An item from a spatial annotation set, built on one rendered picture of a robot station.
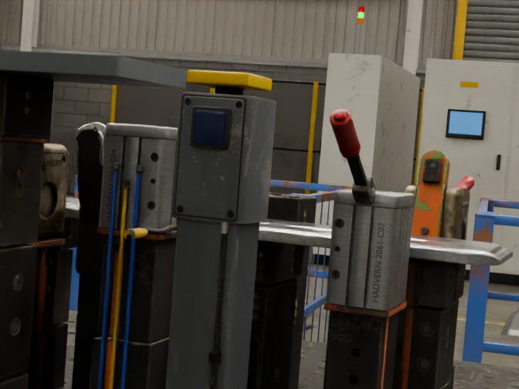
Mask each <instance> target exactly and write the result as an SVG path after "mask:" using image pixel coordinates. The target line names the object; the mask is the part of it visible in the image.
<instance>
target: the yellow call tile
mask: <svg viewBox="0 0 519 389"><path fill-rule="evenodd" d="M187 83H190V84H195V85H199V86H206V87H210V88H214V89H215V93H216V94H229V95H242V96H243V92H244V90H254V91H267V92H269V91H271V89H272V80H271V79H270V78H266V77H263V76H257V75H255V74H252V73H238V72H223V71H207V70H192V69H190V70H188V72H187Z"/></svg>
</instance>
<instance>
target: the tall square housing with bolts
mask: <svg viewBox="0 0 519 389"><path fill-rule="evenodd" d="M105 134H107V135H105V143H104V155H103V176H102V188H101V199H100V220H99V227H97V233H100V234H104V241H103V265H102V276H101V287H100V308H99V320H98V332H99V333H102V336H98V337H94V338H93V342H92V354H91V365H90V386H89V389H165V384H166V373H167V362H168V341H169V331H170V320H171V300H172V290H173V278H174V268H175V248H176V237H177V230H170V231H169V232H167V233H165V234H162V235H152V234H148V233H147V234H146V236H142V237H141V238H133V239H130V240H128V239H125V238H124V235H123V233H124V230H126V229H131V228H153V229H163V228H165V227H166V226H168V225H178V218H173V217H172V216H171V210H172V199H173V188H174V177H175V157H176V146H177V136H178V128H174V127H159V126H148V125H137V124H127V123H107V125H106V132H105ZM114 135H117V136H114ZM125 136H126V137H125ZM155 138H156V139H155ZM165 139H166V140H165Z"/></svg>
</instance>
